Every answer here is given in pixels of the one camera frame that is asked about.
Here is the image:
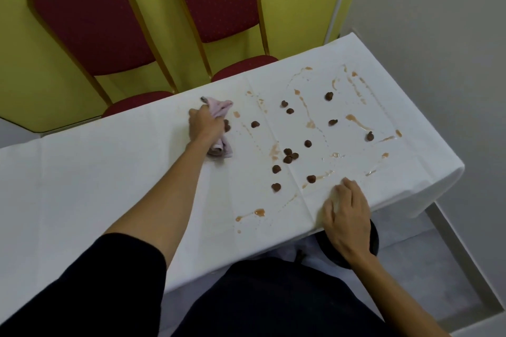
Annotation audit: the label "black round container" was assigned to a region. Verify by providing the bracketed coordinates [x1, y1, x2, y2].
[316, 220, 380, 270]

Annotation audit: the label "person's left hand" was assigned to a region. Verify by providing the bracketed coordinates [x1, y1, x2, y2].
[188, 105, 227, 152]

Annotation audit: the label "person's left forearm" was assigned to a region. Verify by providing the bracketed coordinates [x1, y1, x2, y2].
[104, 139, 212, 270]

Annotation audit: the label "brown sauce smears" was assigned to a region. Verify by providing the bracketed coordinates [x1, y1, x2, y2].
[233, 66, 403, 235]

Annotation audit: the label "pink cleaning cloth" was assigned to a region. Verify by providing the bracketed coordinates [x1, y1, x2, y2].
[200, 97, 234, 158]

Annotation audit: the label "person's right forearm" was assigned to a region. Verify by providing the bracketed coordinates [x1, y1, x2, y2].
[350, 248, 453, 337]

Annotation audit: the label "scattered brown chocolate pieces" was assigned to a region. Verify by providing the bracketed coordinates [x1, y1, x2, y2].
[223, 92, 375, 193]

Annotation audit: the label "white tablecloth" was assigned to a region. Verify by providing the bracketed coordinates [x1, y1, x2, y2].
[0, 33, 465, 325]

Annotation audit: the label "person's black sleeve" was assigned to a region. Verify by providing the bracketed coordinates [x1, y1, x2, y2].
[0, 233, 167, 337]

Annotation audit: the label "person's right hand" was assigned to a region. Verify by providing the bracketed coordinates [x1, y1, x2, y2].
[321, 177, 374, 260]

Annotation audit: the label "person's black trousers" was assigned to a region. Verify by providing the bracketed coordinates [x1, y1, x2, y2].
[170, 257, 400, 337]

